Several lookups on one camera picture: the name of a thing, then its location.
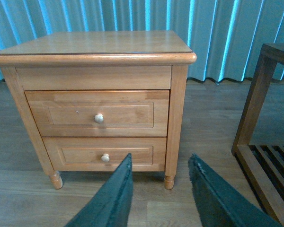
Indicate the dark wooden slatted rack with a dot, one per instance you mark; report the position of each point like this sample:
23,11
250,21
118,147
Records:
259,141

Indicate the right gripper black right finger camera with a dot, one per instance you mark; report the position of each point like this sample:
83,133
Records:
218,203

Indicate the drawer wooden knob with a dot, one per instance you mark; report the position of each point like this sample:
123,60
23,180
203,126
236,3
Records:
105,157
99,118

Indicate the light green curtain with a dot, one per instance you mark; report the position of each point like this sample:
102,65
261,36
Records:
226,35

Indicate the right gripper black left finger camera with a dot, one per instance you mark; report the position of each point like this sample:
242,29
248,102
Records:
111,205

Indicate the wooden nightstand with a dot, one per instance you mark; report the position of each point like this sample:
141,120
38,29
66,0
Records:
100,61

